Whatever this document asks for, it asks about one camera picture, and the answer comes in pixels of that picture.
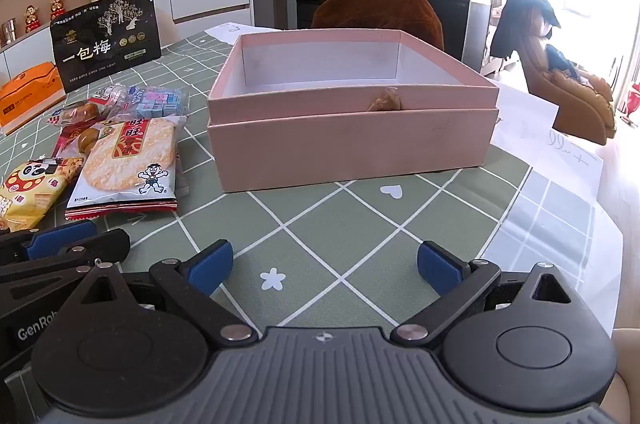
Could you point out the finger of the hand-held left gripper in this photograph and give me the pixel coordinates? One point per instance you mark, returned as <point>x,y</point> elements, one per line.
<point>60,238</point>
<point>100,244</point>

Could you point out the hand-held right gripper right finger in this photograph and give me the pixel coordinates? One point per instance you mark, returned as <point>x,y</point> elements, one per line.
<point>440,269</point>

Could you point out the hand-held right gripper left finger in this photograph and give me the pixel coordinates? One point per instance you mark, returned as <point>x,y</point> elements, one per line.
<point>212,266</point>

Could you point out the yellow mushroom print snack packet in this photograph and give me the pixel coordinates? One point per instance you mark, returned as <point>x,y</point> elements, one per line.
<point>35,189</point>

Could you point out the rice cracker snack packet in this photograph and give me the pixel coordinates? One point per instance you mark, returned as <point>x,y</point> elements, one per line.
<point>125,154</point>

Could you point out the red snack packet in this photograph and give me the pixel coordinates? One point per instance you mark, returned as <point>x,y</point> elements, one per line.
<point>75,139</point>

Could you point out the clear yellow cake packet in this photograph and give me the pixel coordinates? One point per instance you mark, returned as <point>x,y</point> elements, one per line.
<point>82,109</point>

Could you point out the blue pink candy bag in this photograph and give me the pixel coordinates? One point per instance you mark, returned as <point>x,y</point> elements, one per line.
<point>155,102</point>

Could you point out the pink cardboard box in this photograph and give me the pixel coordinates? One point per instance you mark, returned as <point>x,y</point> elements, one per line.
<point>350,144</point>

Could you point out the green checked tablecloth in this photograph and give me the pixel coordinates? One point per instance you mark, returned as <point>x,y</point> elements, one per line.
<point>350,229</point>

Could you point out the white printed tablecloth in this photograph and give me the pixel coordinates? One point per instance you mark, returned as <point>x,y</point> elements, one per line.
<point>550,204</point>

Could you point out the orange cardboard box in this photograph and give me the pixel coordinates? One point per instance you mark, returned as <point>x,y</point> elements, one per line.
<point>30,99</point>

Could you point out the black plum gift box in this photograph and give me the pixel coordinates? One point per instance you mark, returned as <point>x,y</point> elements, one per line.
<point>105,49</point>

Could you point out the brown massage chair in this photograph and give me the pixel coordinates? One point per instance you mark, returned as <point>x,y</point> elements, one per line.
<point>575,114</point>

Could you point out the red glass vase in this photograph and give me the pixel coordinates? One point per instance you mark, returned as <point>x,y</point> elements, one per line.
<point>635,102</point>

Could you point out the dark jacket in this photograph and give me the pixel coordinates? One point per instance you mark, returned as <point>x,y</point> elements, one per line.
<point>520,19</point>

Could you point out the chair with brown fleece cover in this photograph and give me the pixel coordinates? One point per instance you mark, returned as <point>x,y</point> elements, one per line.
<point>380,9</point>

